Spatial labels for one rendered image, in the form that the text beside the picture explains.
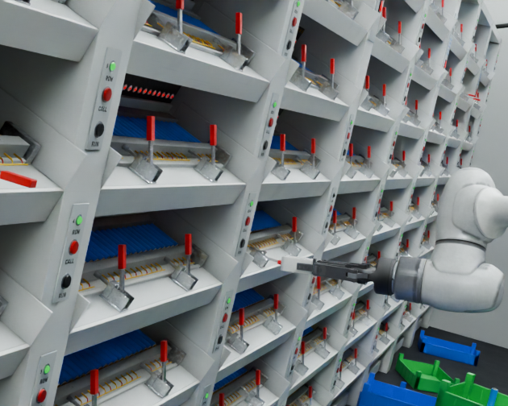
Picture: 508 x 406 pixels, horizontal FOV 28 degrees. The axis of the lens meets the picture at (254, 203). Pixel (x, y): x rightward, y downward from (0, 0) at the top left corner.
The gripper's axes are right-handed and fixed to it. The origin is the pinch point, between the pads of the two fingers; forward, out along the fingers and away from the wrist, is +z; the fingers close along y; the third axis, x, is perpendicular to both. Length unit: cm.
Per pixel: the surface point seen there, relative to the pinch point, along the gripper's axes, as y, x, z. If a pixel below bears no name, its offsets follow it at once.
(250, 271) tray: -8.9, -1.6, 7.6
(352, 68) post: 43, 45, 2
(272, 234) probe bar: 21.7, 3.8, 12.3
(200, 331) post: -27.4, -11.5, 10.6
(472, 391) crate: 78, -38, -33
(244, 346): -1.0, -18.6, 9.7
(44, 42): -107, 33, 3
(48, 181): -99, 18, 6
